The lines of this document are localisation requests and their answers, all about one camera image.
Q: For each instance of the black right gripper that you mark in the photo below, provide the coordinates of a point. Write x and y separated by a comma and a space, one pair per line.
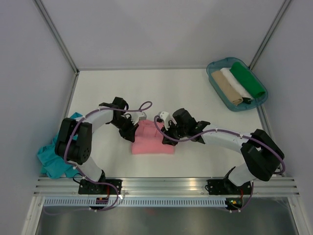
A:
167, 141

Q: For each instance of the blue plastic bin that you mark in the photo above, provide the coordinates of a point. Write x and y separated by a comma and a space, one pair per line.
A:
227, 63

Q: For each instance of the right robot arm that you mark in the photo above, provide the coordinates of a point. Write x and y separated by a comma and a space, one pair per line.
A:
262, 157

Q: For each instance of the rolled white t shirt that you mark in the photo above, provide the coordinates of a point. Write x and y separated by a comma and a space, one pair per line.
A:
235, 84

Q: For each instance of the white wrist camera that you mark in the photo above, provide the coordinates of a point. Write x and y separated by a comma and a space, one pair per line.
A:
166, 118
137, 116

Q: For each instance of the pink t shirt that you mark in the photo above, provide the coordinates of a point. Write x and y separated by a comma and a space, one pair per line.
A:
148, 140

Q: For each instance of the aluminium frame post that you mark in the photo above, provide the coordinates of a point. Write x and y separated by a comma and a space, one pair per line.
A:
55, 33
270, 32

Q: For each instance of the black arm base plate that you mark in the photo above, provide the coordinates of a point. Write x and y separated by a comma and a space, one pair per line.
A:
88, 188

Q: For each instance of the rolled beige t shirt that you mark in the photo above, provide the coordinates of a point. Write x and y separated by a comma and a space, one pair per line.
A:
230, 93

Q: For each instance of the left aluminium frame post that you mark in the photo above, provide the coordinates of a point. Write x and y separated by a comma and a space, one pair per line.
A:
55, 33

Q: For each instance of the rolled green t shirt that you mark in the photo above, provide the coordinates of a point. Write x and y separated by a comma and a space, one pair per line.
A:
247, 80

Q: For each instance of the white slotted cable duct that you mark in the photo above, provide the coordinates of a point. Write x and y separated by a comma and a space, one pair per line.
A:
136, 202

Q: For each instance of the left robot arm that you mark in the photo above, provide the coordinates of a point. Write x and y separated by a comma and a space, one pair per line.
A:
74, 143

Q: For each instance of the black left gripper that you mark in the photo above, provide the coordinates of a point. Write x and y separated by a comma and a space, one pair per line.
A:
129, 134

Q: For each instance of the right aluminium frame post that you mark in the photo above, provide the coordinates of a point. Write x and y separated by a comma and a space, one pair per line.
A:
270, 32

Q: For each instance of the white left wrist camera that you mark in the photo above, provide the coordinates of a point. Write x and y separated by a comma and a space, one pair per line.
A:
137, 116

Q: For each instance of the aluminium mounting rail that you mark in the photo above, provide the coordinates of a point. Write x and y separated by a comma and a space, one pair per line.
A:
163, 187

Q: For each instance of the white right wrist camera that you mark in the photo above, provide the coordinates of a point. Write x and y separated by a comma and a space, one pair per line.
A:
166, 118

